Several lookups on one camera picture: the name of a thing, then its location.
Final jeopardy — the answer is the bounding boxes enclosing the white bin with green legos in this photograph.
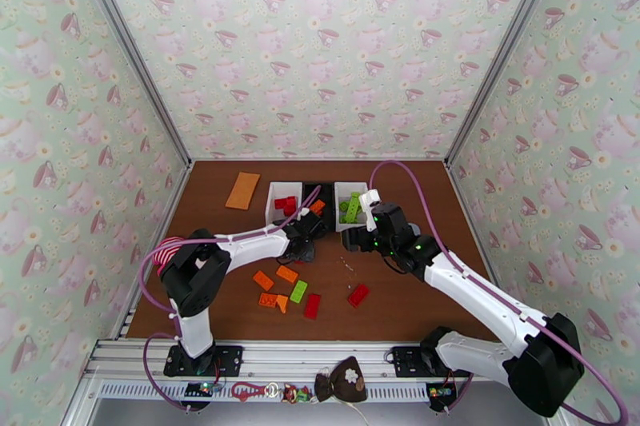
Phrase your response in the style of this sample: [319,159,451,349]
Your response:
[333,181,371,233]

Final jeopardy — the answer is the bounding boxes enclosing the white bin with red legos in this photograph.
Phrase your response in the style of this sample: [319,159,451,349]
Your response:
[263,181,305,232]

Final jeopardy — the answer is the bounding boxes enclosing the black bin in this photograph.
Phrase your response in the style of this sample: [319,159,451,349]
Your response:
[301,181,336,237]

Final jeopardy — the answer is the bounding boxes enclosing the orange folded cloth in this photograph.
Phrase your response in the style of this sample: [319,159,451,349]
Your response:
[225,171,262,211]

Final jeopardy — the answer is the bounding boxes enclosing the pink white striped toy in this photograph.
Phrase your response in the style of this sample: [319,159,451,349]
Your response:
[156,236,187,277]

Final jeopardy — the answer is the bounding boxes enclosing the brown pouch with flower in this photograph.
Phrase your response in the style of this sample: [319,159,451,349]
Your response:
[314,355,368,404]

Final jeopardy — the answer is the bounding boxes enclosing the small colourful trinket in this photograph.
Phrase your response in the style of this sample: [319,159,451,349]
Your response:
[282,384,311,404]

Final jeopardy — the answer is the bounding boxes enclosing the red carabiner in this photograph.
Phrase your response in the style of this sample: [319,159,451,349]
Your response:
[230,381,266,402]

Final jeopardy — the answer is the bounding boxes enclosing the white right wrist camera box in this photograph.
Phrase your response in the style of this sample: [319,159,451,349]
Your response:
[358,189,382,233]

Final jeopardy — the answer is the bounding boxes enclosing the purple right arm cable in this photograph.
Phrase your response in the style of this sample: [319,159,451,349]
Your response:
[369,160,629,426]

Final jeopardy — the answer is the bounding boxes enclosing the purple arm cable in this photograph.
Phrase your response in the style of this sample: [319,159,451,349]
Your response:
[138,185,322,413]
[369,160,629,426]

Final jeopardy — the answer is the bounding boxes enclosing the aluminium frame rail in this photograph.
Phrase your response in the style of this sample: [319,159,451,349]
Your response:
[82,337,551,391]

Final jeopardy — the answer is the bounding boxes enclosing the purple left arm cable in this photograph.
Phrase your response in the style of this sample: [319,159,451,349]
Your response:
[138,185,322,413]

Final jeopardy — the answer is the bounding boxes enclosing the perforated white cable tray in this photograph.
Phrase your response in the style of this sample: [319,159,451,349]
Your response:
[97,381,432,404]

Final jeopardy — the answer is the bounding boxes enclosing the aluminium corner post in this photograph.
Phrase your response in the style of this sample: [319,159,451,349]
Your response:
[67,0,194,167]
[443,0,574,169]

